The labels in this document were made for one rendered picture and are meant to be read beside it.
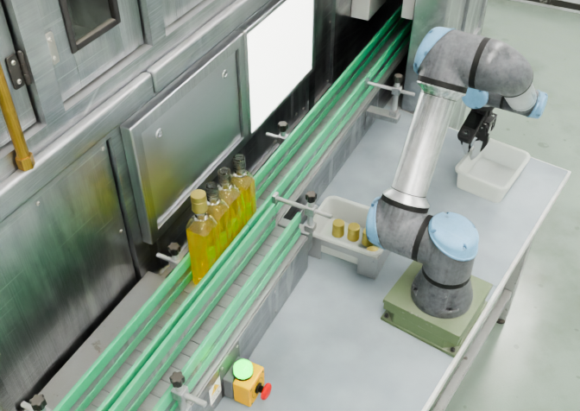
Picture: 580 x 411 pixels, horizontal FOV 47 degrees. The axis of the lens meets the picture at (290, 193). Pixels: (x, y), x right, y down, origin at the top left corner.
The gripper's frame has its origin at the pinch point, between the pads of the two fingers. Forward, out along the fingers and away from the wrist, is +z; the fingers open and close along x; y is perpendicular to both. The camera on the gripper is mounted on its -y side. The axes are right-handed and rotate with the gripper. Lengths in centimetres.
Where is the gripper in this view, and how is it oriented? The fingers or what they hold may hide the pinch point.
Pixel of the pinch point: (469, 156)
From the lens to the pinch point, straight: 222.0
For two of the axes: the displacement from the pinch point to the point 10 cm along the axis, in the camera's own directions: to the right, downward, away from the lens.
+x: -8.1, -3.8, 4.4
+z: 0.0, 7.5, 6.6
